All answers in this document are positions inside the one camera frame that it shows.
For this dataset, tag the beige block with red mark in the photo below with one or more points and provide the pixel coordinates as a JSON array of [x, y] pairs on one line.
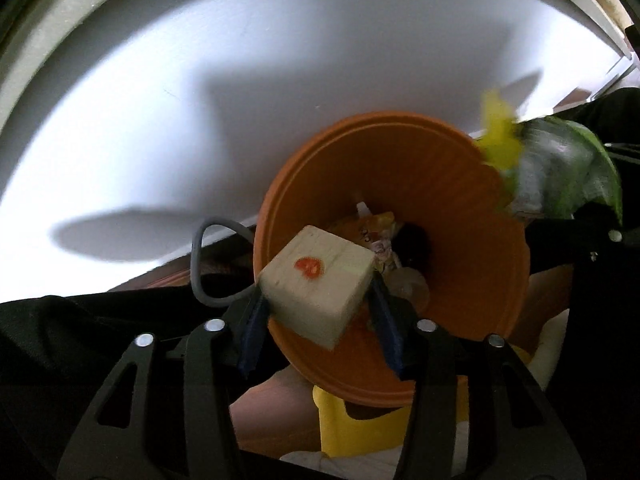
[[320, 285]]

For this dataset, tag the clear plastic bag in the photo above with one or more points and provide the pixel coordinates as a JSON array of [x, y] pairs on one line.
[[412, 287]]

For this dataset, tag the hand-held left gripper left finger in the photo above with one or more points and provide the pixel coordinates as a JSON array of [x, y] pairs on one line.
[[255, 330]]

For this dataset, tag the yellow green snack packet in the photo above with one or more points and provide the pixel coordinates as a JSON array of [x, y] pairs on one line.
[[550, 170]]

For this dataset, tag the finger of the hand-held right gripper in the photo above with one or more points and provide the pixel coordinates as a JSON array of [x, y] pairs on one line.
[[615, 115], [565, 235]]

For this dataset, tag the orange plastic bin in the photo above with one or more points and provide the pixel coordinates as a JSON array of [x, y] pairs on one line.
[[410, 170]]

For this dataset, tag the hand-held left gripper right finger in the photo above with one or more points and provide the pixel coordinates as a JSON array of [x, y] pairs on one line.
[[385, 320]]

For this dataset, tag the crumpled printed wrapper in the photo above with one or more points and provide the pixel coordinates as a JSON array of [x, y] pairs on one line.
[[377, 240]]

